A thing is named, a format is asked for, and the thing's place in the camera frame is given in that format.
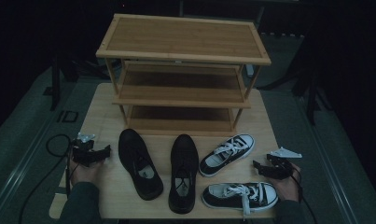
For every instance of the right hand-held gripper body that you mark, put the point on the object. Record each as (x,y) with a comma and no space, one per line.
(285,169)

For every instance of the black and white sneaker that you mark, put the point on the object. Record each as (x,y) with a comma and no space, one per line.
(263,194)
(238,144)

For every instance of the black stand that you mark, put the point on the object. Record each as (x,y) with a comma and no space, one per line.
(55,87)
(311,99)

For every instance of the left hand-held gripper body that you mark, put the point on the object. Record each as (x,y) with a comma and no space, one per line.
(83,152)

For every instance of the wooden three-tier shoe rack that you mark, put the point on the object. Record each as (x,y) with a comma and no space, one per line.
(182,37)

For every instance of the black shoe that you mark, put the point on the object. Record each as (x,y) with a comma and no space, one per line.
(136,155)
(184,152)

